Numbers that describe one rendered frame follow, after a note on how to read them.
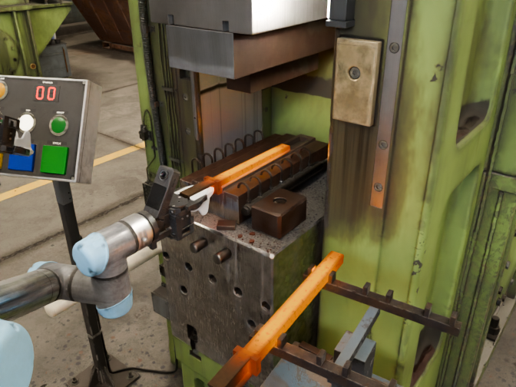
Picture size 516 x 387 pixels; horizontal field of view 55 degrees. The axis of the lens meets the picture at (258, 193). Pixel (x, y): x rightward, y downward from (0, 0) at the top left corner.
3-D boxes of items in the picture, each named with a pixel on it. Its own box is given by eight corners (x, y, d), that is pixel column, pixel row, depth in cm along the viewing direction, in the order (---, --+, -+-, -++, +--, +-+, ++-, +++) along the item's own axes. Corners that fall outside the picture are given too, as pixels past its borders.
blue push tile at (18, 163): (31, 171, 134) (34, 144, 134) (7, 168, 135) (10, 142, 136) (35, 172, 135) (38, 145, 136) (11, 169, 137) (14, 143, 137)
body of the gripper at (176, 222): (174, 220, 118) (134, 242, 110) (171, 188, 114) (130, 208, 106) (197, 230, 114) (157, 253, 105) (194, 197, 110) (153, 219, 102)
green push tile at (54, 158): (64, 174, 132) (67, 147, 132) (39, 171, 133) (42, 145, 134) (68, 175, 133) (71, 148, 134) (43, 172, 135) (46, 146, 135)
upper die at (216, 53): (234, 80, 104) (233, 33, 99) (169, 67, 115) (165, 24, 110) (335, 47, 133) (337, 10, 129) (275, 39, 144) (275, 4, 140)
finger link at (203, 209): (213, 205, 121) (185, 219, 115) (212, 183, 119) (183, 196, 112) (223, 209, 120) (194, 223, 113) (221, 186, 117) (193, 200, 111)
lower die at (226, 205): (239, 224, 120) (238, 193, 116) (181, 200, 131) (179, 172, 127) (328, 167, 149) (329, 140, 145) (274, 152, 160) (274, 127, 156)
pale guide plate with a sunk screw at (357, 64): (369, 127, 102) (377, 42, 94) (331, 118, 107) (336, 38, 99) (374, 124, 103) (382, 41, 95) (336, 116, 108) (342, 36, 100)
